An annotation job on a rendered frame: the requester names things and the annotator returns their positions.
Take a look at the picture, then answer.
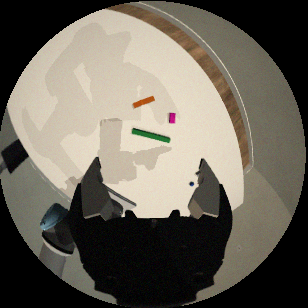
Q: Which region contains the orange rod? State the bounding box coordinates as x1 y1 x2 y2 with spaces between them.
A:
133 96 155 108

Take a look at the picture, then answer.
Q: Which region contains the small magenta block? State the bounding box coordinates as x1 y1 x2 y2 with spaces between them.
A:
169 113 176 123

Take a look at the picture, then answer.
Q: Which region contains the green rod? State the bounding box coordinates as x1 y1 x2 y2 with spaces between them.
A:
132 128 171 143

